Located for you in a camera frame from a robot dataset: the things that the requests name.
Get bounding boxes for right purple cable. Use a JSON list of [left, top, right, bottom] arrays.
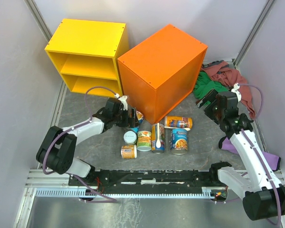
[[224, 83, 283, 226]]

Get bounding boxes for orange label small jar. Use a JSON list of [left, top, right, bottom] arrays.
[[121, 145, 137, 159]]

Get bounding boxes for dark blue soup can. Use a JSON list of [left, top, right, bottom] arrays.
[[130, 110, 144, 133]]

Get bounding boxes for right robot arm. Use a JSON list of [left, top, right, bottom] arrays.
[[196, 89, 285, 223]]

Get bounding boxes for green cloth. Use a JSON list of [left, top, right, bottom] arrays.
[[193, 71, 228, 99]]

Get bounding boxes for blue Progresso soup can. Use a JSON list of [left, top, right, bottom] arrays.
[[171, 128, 188, 155]]

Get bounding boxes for orange wooden box cabinet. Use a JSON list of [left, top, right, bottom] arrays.
[[118, 24, 208, 124]]

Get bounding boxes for white slotted cable duct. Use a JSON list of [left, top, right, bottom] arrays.
[[35, 187, 216, 198]]

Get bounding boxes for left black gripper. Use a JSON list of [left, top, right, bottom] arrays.
[[113, 107, 140, 128]]

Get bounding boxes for red pink cloth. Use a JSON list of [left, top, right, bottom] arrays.
[[201, 60, 256, 119]]

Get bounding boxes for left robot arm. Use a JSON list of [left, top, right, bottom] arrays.
[[36, 96, 140, 185]]

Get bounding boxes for purple cloth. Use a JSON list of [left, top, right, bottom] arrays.
[[218, 136, 281, 171]]

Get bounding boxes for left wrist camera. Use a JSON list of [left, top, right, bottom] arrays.
[[114, 93, 128, 110]]

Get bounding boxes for green label noodle cup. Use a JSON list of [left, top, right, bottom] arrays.
[[137, 131, 152, 152]]

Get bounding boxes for white plastic spoon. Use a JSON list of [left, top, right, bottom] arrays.
[[156, 123, 161, 148]]

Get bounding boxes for white lid small jar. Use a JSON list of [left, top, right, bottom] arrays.
[[123, 131, 137, 145]]

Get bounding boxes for yellow lying soup can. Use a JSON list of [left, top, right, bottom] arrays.
[[164, 116, 193, 129]]

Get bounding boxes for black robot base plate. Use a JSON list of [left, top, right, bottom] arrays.
[[83, 170, 231, 195]]

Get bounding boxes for yellow blue upright can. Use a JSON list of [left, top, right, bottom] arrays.
[[152, 123, 165, 153]]

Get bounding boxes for yellow open shelf cabinet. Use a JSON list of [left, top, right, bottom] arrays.
[[45, 19, 130, 97]]

